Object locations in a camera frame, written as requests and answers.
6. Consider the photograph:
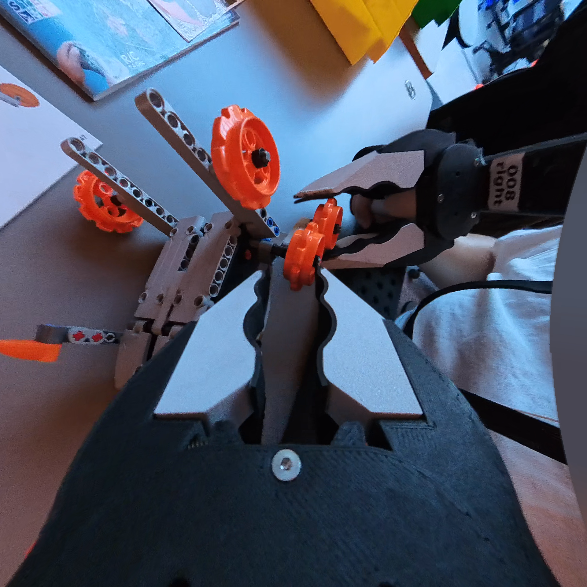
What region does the small orange toy gear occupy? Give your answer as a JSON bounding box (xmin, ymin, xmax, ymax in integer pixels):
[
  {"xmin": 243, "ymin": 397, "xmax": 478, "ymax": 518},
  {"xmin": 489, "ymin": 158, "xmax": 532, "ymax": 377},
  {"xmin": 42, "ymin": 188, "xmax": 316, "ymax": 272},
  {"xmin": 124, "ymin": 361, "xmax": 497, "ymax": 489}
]
[
  {"xmin": 314, "ymin": 198, "xmax": 344, "ymax": 250},
  {"xmin": 283, "ymin": 223, "xmax": 324, "ymax": 292}
]

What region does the black cable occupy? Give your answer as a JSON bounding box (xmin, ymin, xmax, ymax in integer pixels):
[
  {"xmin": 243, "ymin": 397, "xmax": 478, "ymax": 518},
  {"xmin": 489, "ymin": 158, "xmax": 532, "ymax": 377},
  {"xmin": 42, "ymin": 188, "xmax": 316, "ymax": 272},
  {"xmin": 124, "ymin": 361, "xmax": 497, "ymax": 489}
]
[{"xmin": 404, "ymin": 280, "xmax": 553, "ymax": 338}]

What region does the person's white t-shirt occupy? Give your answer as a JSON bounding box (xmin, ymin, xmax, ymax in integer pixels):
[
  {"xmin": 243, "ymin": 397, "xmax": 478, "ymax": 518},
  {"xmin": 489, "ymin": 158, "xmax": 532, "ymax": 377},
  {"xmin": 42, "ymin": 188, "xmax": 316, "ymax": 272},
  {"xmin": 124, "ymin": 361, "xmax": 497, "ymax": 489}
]
[{"xmin": 399, "ymin": 225, "xmax": 562, "ymax": 425}]

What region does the grey toy brick model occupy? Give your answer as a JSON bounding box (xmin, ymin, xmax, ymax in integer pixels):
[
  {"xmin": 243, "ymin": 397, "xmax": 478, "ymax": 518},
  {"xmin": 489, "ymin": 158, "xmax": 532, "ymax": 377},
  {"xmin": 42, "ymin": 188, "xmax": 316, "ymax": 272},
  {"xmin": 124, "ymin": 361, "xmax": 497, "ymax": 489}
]
[{"xmin": 61, "ymin": 88, "xmax": 285, "ymax": 390}]

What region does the blue magazine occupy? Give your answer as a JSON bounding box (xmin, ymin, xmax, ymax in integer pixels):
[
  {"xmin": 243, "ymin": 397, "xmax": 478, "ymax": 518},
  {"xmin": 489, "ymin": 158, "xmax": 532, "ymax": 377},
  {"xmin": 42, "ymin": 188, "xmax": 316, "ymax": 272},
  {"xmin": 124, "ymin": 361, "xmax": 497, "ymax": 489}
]
[{"xmin": 0, "ymin": 0, "xmax": 241, "ymax": 102}]

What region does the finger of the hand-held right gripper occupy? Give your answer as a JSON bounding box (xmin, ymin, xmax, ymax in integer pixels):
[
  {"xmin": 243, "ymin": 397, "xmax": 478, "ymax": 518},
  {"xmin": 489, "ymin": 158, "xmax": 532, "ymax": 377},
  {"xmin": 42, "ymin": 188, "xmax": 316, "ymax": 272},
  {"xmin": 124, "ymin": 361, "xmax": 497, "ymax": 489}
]
[
  {"xmin": 293, "ymin": 150, "xmax": 427, "ymax": 202},
  {"xmin": 321, "ymin": 224, "xmax": 426, "ymax": 269}
]

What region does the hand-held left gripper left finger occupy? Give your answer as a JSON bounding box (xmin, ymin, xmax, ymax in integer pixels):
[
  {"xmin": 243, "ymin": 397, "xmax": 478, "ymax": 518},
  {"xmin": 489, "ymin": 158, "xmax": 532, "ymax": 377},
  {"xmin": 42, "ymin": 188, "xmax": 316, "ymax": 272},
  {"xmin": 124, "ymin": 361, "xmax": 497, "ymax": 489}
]
[{"xmin": 153, "ymin": 270, "xmax": 272, "ymax": 432}]

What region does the green storage bin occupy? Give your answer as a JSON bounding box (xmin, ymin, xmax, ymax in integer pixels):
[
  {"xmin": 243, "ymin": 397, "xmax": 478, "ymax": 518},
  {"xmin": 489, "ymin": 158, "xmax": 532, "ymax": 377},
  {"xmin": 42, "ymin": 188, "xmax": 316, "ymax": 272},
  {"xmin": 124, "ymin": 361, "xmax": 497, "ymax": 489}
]
[{"xmin": 410, "ymin": 0, "xmax": 464, "ymax": 28}]

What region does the person's right hand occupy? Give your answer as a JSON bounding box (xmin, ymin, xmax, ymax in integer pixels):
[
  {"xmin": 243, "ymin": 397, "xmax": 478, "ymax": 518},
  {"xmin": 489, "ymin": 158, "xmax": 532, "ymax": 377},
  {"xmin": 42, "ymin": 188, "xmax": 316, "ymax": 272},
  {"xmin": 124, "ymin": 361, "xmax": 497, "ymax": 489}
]
[{"xmin": 351, "ymin": 193, "xmax": 415, "ymax": 230}]

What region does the grey beam with red pins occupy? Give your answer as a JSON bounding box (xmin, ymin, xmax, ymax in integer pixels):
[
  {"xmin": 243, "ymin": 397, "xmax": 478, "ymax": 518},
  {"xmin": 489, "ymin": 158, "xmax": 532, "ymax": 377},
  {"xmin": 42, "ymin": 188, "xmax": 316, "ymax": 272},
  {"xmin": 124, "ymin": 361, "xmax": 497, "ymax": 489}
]
[{"xmin": 36, "ymin": 324, "xmax": 124, "ymax": 345}]

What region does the grey desk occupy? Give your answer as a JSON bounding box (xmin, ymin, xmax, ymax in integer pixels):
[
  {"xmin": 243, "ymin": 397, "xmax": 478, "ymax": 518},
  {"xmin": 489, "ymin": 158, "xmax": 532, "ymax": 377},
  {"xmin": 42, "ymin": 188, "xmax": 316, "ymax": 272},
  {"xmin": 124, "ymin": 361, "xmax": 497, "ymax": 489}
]
[{"xmin": 0, "ymin": 0, "xmax": 441, "ymax": 560}]

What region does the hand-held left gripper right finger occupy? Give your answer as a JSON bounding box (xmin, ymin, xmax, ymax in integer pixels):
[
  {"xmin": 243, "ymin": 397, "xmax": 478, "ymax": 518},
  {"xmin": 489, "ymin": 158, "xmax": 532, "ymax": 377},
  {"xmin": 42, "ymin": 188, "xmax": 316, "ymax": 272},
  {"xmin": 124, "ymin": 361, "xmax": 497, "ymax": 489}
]
[{"xmin": 316, "ymin": 265, "xmax": 424, "ymax": 427}]

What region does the white instruction booklet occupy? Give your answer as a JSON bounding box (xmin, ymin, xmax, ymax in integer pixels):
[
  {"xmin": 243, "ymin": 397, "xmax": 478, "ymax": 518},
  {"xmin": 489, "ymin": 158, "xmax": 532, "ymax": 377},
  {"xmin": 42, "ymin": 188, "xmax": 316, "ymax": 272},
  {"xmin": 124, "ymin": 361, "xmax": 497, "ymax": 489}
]
[{"xmin": 0, "ymin": 64, "xmax": 104, "ymax": 230}]

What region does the flat orange toy piece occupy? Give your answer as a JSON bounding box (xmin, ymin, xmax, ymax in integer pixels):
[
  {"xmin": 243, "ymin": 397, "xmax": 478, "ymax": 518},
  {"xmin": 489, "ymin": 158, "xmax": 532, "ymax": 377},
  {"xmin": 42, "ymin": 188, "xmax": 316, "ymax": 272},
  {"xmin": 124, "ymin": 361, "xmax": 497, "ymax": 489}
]
[{"xmin": 0, "ymin": 339, "xmax": 61, "ymax": 363}]

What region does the black strap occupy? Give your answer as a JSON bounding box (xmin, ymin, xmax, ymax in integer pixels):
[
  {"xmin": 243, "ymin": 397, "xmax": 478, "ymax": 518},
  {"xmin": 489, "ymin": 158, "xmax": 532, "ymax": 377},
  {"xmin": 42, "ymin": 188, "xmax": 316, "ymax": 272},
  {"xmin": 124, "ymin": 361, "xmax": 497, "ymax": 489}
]
[{"xmin": 459, "ymin": 389, "xmax": 569, "ymax": 465}]

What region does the person's right forearm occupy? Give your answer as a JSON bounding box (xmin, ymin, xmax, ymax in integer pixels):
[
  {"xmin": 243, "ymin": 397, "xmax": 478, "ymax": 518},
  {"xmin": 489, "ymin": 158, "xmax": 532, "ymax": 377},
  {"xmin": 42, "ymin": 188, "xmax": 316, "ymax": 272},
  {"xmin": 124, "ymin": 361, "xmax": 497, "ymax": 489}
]
[{"xmin": 421, "ymin": 233, "xmax": 501, "ymax": 281}]

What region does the pale thin magazine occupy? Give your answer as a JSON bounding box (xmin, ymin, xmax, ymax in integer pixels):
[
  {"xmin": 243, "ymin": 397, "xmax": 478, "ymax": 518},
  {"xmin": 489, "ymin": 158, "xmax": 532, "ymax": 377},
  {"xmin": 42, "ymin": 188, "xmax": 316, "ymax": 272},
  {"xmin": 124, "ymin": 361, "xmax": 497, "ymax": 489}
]
[{"xmin": 149, "ymin": 0, "xmax": 241, "ymax": 43}]

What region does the dark bulky object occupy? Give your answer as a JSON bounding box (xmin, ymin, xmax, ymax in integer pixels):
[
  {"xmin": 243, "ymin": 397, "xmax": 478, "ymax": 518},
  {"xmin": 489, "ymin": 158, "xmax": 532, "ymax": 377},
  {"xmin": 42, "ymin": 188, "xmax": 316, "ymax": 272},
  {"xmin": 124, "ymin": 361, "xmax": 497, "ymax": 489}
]
[{"xmin": 426, "ymin": 28, "xmax": 587, "ymax": 154}]

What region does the black perforated chair seat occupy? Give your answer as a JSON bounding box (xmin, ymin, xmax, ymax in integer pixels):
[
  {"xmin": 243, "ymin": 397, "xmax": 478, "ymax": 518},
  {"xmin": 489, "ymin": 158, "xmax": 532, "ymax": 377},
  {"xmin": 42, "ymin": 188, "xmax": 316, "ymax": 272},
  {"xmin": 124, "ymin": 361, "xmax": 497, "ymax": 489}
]
[{"xmin": 337, "ymin": 267, "xmax": 415, "ymax": 322}]

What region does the yellow storage bin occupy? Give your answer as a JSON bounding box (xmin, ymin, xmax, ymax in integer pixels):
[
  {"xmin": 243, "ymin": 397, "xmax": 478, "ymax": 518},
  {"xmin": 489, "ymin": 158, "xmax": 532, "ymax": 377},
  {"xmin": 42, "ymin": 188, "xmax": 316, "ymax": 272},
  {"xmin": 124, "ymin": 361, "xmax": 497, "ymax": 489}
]
[{"xmin": 311, "ymin": 0, "xmax": 419, "ymax": 65}]

